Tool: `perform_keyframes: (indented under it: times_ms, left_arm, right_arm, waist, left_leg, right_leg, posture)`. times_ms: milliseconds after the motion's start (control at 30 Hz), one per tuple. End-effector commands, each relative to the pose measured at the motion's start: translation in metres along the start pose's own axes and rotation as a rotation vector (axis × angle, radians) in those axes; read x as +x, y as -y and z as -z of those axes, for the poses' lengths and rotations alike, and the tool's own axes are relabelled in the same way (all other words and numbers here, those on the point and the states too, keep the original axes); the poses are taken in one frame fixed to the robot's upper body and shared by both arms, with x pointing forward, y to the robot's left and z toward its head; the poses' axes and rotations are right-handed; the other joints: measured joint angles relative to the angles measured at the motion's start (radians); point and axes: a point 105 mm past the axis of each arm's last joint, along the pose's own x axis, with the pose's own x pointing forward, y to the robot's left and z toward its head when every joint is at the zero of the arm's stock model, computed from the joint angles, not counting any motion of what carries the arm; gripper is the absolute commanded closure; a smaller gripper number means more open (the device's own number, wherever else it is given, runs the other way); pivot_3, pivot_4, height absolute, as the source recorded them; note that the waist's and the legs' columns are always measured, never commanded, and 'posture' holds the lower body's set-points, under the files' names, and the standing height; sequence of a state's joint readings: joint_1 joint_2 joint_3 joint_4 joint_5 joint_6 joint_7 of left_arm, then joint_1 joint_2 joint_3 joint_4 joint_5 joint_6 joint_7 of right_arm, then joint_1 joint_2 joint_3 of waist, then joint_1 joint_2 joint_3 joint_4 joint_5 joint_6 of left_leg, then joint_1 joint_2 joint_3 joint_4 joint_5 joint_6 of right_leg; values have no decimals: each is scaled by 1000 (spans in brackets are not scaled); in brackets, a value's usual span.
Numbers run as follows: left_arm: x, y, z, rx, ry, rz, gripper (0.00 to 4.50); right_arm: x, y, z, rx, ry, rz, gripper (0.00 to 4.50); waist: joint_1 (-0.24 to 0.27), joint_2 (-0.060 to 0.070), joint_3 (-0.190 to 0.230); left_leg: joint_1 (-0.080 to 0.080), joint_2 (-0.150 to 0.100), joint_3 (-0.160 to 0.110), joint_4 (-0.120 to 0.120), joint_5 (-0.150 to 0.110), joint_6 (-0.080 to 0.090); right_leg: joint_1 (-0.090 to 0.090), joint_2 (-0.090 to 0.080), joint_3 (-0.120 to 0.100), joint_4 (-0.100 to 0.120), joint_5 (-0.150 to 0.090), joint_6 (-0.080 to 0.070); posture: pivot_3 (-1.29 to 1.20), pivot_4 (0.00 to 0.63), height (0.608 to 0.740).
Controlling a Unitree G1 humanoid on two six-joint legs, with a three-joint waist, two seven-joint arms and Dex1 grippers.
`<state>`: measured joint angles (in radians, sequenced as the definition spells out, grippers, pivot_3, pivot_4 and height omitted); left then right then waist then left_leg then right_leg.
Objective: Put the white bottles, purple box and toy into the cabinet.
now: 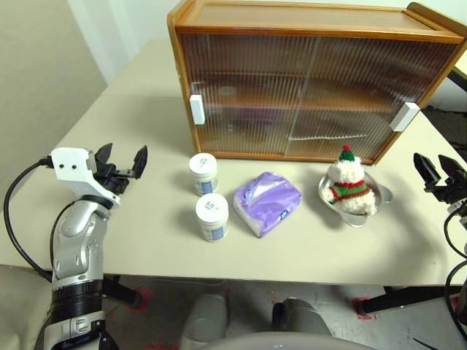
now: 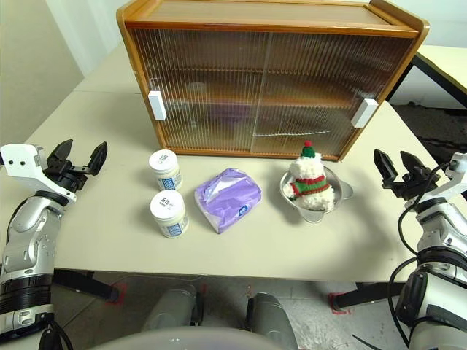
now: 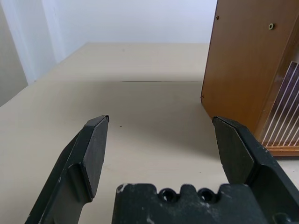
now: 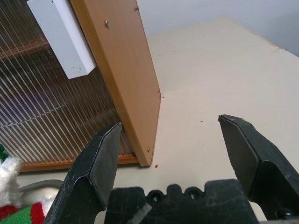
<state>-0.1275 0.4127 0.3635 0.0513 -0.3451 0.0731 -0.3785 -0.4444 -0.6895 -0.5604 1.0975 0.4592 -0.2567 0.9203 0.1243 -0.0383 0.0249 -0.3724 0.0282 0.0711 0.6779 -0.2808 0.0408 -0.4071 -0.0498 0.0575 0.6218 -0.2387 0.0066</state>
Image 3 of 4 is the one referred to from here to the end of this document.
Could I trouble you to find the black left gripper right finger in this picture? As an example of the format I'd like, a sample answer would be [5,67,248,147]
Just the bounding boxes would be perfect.
[212,115,299,224]

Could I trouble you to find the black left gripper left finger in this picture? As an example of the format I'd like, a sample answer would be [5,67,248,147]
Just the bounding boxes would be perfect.
[24,114,110,224]

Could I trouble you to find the ribbed glass sliding door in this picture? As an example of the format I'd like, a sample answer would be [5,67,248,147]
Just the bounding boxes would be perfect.
[260,60,299,147]

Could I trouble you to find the brown wooden cabinet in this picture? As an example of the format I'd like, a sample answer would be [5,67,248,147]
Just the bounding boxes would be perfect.
[200,0,299,157]

